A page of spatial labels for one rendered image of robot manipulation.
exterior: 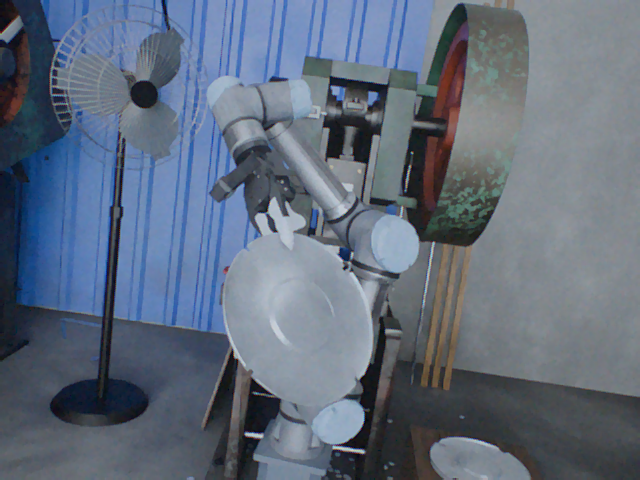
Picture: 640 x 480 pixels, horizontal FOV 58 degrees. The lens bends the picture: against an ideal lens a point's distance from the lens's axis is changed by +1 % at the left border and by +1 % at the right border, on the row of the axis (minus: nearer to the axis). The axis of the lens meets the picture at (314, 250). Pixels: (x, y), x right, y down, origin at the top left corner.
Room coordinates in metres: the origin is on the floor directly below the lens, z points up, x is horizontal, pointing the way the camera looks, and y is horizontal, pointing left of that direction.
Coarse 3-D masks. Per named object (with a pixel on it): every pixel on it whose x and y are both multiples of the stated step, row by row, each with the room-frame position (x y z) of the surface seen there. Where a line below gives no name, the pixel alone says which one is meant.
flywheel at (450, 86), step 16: (464, 32) 2.06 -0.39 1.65; (464, 48) 2.15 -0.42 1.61; (448, 64) 2.28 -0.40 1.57; (464, 64) 2.14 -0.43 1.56; (448, 80) 2.32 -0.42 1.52; (448, 96) 2.33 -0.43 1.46; (432, 112) 2.42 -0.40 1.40; (448, 112) 2.08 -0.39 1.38; (448, 128) 2.03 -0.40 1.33; (432, 144) 2.39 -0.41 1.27; (448, 144) 2.05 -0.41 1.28; (432, 160) 2.37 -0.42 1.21; (448, 160) 2.09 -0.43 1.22; (432, 176) 2.33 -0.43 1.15; (432, 192) 2.26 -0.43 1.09; (432, 208) 2.13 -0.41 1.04
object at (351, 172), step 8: (328, 160) 2.02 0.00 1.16; (336, 160) 2.02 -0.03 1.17; (344, 160) 2.04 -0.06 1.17; (352, 160) 2.06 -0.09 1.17; (336, 168) 2.02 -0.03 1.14; (344, 168) 2.02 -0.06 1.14; (352, 168) 2.02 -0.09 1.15; (360, 168) 2.02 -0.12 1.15; (344, 176) 2.02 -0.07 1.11; (352, 176) 2.02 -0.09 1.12; (360, 176) 2.02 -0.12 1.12; (344, 184) 2.02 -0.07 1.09; (352, 184) 2.02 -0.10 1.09; (360, 184) 2.02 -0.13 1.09; (360, 192) 2.02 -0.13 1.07; (360, 200) 2.02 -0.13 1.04; (320, 208) 2.01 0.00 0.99; (320, 216) 2.02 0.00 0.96; (320, 224) 2.02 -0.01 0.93; (320, 232) 2.02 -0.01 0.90; (328, 232) 1.99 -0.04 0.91
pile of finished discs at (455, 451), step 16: (432, 448) 1.61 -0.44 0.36; (448, 448) 1.63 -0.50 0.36; (464, 448) 1.64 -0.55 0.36; (480, 448) 1.66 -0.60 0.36; (496, 448) 1.67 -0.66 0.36; (432, 464) 1.53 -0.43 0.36; (448, 464) 1.53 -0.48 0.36; (464, 464) 1.54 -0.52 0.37; (480, 464) 1.55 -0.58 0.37; (496, 464) 1.56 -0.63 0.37; (512, 464) 1.59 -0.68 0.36
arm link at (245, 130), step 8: (248, 120) 1.05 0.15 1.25; (256, 120) 1.06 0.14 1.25; (232, 128) 1.04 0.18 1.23; (240, 128) 1.04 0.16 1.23; (248, 128) 1.04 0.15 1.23; (256, 128) 1.05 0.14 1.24; (224, 136) 1.06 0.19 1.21; (232, 136) 1.04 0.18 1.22; (240, 136) 1.03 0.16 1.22; (248, 136) 1.03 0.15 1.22; (256, 136) 1.03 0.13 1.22; (264, 136) 1.05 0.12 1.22; (232, 144) 1.03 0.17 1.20; (240, 144) 1.03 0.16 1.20; (232, 152) 1.04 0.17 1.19
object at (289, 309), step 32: (288, 256) 0.94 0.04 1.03; (320, 256) 0.98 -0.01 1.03; (224, 288) 0.83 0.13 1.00; (256, 288) 0.87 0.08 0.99; (288, 288) 0.90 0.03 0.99; (320, 288) 0.94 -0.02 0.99; (352, 288) 0.99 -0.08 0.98; (224, 320) 0.80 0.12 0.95; (256, 320) 0.83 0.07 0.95; (288, 320) 0.86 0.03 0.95; (320, 320) 0.90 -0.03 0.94; (352, 320) 0.95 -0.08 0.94; (256, 352) 0.80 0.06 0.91; (288, 352) 0.84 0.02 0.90; (320, 352) 0.87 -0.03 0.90; (352, 352) 0.91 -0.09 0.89; (288, 384) 0.81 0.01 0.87; (320, 384) 0.84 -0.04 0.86; (352, 384) 0.88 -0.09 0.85
